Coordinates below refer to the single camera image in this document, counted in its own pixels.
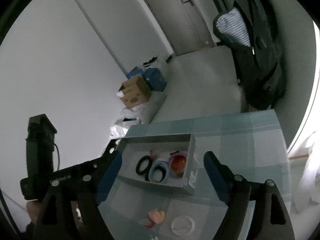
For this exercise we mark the white round lid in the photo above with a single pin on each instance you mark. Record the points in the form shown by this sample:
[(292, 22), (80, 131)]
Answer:
[(182, 226)]

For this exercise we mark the person's left hand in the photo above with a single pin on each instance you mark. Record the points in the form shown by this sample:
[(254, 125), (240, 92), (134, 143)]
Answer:
[(32, 208)]

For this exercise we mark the crumpled white plastic bags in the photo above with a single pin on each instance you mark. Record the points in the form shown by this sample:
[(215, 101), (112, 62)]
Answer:
[(120, 130)]

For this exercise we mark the black scrunchie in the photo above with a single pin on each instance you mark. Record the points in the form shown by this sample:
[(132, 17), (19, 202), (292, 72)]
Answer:
[(138, 167)]

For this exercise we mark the brown cardboard box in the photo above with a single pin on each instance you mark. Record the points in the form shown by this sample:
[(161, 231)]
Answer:
[(135, 95)]

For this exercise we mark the grey cardboard box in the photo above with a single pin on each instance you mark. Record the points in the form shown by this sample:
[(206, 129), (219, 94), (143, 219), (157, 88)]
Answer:
[(160, 186)]

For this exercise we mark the striped shirt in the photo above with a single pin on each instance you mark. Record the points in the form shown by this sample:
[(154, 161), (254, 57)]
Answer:
[(232, 25)]

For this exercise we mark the purple bowl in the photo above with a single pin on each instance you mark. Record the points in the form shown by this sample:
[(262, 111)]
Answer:
[(175, 175)]

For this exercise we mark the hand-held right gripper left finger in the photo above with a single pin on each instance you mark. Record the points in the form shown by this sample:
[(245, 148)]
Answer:
[(108, 177)]

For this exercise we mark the pink flower hair clip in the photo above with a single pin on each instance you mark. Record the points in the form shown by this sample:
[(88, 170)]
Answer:
[(157, 216)]

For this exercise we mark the black jacket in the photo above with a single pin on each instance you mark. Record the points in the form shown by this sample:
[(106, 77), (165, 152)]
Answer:
[(265, 55)]

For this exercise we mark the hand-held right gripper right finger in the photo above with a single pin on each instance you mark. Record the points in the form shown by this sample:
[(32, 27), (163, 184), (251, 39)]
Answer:
[(216, 177)]

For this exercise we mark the white plastic bag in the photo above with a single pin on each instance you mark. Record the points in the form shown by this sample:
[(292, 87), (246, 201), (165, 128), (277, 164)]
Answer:
[(162, 63)]

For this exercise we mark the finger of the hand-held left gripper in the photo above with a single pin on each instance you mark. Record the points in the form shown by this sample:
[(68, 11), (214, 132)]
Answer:
[(80, 170)]

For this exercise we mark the large blue box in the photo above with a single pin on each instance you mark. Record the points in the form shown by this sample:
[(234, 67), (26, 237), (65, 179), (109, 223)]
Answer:
[(156, 80)]

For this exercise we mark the checked tablecloth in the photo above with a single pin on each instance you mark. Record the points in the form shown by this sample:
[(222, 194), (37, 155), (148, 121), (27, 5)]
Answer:
[(237, 142)]

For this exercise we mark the small blue box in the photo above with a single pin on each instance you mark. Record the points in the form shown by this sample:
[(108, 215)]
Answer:
[(132, 74)]

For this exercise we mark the white cloth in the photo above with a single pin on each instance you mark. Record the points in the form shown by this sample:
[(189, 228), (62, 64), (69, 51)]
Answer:
[(310, 175)]

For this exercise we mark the grey door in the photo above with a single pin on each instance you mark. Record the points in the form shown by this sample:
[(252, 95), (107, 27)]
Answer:
[(175, 17)]

